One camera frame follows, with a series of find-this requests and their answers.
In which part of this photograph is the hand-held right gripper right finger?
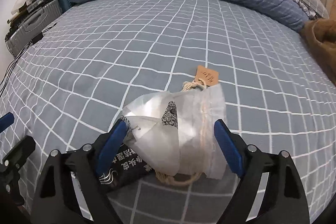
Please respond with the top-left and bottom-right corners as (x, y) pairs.
(214, 119), (310, 224)

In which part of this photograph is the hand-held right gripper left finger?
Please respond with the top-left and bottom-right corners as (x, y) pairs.
(31, 119), (129, 224)

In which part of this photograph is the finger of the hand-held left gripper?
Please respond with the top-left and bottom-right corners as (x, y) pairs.
(0, 135), (36, 172)
(0, 112), (15, 132)

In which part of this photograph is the black snack packet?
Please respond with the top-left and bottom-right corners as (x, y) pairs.
(98, 145), (155, 194)

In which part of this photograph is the grey suitcase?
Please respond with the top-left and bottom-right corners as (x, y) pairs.
(5, 0), (63, 58)

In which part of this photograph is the grey checked bed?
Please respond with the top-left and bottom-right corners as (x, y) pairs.
(0, 0), (336, 224)

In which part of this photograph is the brown fleece coat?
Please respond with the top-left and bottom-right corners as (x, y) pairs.
(299, 18), (336, 88)

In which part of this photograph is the black cable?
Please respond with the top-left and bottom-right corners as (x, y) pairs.
(0, 22), (58, 98)

